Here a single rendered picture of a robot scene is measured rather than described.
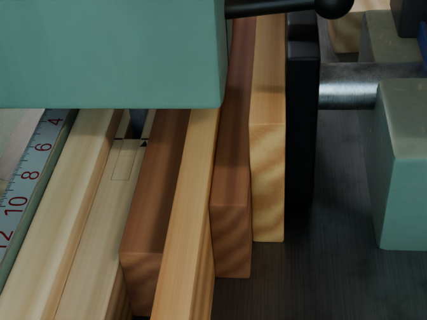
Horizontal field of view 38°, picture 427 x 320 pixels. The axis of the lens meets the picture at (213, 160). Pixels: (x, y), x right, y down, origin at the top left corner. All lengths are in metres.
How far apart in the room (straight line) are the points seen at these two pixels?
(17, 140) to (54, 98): 0.28
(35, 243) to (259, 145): 0.10
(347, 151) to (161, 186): 0.13
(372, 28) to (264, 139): 0.13
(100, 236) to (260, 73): 0.11
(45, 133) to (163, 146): 0.06
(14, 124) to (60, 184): 0.32
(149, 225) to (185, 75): 0.07
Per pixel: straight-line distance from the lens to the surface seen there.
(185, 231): 0.25
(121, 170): 0.31
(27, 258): 0.26
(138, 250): 0.26
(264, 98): 0.28
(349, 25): 0.45
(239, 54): 0.37
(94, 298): 0.26
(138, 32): 0.27
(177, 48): 0.27
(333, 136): 0.38
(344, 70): 0.33
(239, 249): 0.29
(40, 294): 0.25
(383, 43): 0.36
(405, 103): 0.31
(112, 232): 0.28
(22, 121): 0.61
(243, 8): 0.30
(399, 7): 0.36
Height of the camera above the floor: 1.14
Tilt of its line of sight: 41 degrees down
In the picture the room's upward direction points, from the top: 5 degrees counter-clockwise
